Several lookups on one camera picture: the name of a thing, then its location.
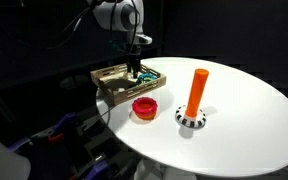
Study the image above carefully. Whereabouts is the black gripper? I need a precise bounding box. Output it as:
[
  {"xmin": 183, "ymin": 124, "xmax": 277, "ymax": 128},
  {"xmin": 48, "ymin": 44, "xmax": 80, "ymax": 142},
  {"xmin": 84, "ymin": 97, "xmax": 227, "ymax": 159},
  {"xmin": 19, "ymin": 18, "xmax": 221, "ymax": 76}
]
[{"xmin": 126, "ymin": 44, "xmax": 143, "ymax": 80}]

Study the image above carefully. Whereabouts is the wooden slatted crate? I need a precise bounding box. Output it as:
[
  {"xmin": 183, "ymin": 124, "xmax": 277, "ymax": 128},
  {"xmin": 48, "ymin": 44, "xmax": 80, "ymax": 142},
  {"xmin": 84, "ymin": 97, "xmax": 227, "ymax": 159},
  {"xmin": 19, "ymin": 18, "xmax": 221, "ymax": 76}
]
[{"xmin": 90, "ymin": 61, "xmax": 168, "ymax": 108}]

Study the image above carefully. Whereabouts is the orange stacking peg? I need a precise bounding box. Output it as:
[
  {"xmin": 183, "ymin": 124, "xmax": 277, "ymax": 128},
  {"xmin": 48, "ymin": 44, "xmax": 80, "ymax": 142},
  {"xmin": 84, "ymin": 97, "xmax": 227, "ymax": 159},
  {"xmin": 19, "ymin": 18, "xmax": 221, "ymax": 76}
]
[{"xmin": 184, "ymin": 68, "xmax": 210, "ymax": 119}]

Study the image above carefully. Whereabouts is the purple clamp part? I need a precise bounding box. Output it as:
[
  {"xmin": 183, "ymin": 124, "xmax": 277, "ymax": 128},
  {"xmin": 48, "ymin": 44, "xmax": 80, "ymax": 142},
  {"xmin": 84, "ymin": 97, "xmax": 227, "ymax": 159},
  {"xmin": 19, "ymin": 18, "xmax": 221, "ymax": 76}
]
[
  {"xmin": 91, "ymin": 159, "xmax": 116, "ymax": 180},
  {"xmin": 7, "ymin": 136, "xmax": 34, "ymax": 153}
]

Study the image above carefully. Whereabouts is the white rounded object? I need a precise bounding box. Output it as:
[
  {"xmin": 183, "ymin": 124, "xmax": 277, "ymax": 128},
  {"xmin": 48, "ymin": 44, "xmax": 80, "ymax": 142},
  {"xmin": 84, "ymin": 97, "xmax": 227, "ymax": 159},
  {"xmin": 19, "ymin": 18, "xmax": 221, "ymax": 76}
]
[{"xmin": 0, "ymin": 128, "xmax": 32, "ymax": 180}]

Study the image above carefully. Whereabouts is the blue toy ring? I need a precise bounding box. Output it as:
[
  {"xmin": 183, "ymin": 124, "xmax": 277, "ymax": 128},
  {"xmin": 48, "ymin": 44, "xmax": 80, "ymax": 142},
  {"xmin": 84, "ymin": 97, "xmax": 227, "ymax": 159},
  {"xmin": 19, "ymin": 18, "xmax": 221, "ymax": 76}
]
[{"xmin": 136, "ymin": 72, "xmax": 159, "ymax": 85}]

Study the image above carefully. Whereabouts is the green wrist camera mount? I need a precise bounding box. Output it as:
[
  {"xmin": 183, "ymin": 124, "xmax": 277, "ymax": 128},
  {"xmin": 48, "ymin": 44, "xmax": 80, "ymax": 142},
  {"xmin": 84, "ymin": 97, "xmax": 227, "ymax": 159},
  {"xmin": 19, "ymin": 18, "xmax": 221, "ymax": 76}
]
[{"xmin": 108, "ymin": 38, "xmax": 129, "ymax": 52}]

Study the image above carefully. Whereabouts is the red toy ring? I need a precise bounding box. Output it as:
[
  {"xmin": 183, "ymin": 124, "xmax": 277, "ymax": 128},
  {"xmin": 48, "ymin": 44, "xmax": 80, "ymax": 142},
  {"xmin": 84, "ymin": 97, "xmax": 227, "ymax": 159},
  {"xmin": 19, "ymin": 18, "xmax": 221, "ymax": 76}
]
[{"xmin": 131, "ymin": 96, "xmax": 159, "ymax": 116}]

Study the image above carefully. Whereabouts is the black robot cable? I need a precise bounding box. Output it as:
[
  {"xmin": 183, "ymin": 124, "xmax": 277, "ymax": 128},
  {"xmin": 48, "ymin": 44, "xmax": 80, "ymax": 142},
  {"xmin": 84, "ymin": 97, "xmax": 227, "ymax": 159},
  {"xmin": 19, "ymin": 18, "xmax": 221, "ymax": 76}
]
[{"xmin": 108, "ymin": 0, "xmax": 142, "ymax": 54}]

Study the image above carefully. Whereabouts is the orange toy ring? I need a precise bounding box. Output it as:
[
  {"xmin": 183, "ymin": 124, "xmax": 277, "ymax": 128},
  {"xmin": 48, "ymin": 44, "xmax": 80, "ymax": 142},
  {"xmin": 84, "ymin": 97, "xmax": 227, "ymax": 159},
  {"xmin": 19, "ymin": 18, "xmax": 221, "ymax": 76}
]
[{"xmin": 135, "ymin": 111, "xmax": 158, "ymax": 121}]

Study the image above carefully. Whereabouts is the black white striped ring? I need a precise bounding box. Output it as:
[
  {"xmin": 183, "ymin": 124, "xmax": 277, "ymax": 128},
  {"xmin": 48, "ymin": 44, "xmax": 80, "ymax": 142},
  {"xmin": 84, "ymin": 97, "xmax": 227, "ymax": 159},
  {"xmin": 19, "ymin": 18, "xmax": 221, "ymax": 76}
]
[{"xmin": 174, "ymin": 104, "xmax": 208, "ymax": 130}]

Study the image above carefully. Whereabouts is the orange clamp handle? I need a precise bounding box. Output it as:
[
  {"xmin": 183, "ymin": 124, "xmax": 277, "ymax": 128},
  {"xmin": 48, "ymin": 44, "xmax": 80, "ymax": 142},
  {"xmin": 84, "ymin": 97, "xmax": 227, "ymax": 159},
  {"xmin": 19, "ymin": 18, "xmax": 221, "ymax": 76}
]
[{"xmin": 47, "ymin": 132, "xmax": 65, "ymax": 144}]

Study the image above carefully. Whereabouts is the white table pedestal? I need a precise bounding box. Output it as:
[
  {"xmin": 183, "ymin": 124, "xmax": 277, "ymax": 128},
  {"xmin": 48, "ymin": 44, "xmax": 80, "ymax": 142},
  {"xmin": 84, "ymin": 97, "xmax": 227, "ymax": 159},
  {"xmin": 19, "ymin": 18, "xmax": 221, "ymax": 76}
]
[{"xmin": 133, "ymin": 157, "xmax": 199, "ymax": 180}]

